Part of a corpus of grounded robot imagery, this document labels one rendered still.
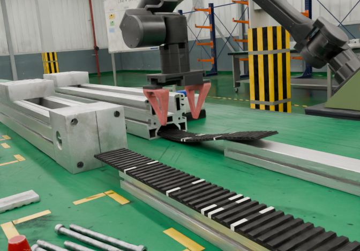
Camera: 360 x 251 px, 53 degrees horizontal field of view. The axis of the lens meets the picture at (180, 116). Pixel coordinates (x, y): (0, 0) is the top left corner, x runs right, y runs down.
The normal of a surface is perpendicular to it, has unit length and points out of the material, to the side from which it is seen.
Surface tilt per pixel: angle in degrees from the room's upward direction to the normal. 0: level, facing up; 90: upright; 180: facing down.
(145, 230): 0
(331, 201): 0
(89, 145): 90
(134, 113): 90
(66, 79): 90
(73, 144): 90
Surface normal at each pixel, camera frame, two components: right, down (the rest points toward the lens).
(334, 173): -0.82, 0.17
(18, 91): 0.58, 0.11
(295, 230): -0.07, -0.98
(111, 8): -0.56, 0.20
